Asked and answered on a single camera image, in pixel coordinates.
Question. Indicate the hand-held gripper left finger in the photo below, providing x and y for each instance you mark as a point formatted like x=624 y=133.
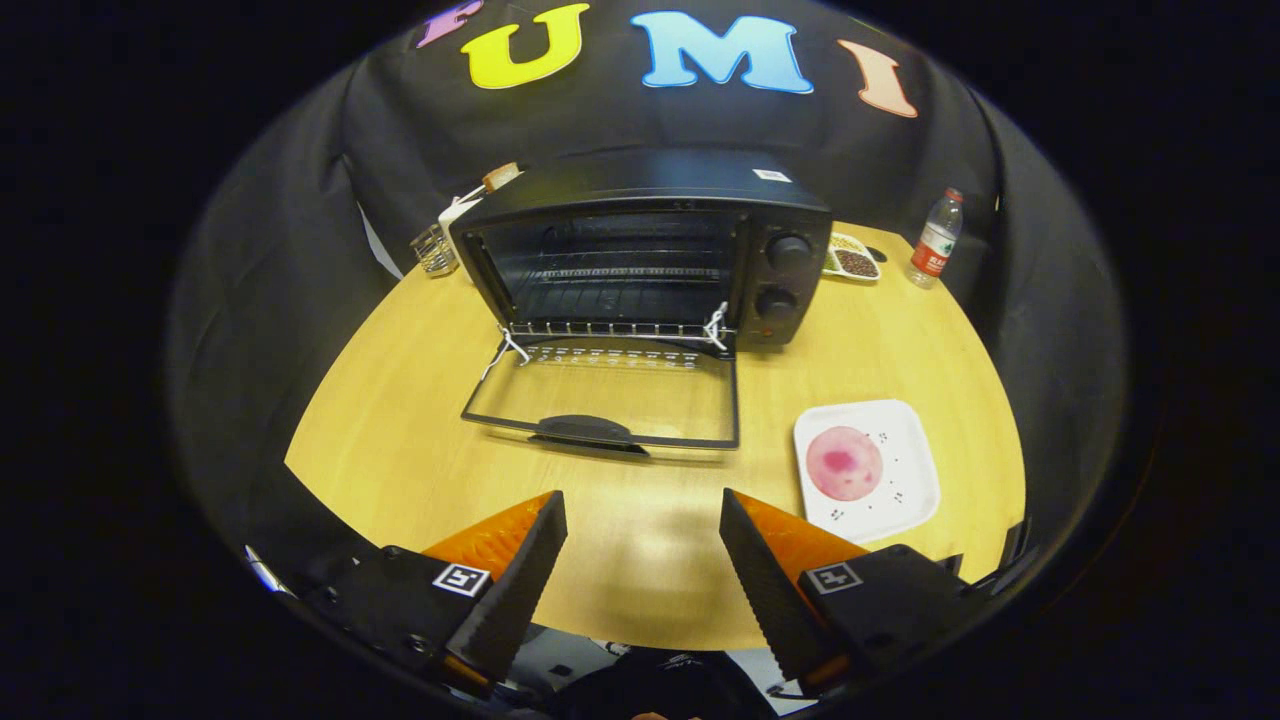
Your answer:
x=520 y=590

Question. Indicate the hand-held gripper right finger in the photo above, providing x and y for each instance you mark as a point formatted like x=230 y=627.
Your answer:
x=760 y=590

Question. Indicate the pink round ham slice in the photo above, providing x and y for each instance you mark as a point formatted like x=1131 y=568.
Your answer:
x=845 y=463

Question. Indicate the white square plate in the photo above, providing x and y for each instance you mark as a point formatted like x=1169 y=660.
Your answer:
x=900 y=500

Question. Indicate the black toaster oven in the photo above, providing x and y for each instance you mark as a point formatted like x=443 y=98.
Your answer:
x=650 y=185

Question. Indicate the white bread toaster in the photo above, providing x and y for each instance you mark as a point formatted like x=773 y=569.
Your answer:
x=458 y=212

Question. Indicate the white divided tray of beans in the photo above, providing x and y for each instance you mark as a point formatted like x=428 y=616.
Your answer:
x=855 y=262

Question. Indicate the clear water bottle red label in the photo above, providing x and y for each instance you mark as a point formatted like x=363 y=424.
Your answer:
x=935 y=250

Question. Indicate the brown bread slice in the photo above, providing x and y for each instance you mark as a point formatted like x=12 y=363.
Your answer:
x=500 y=177

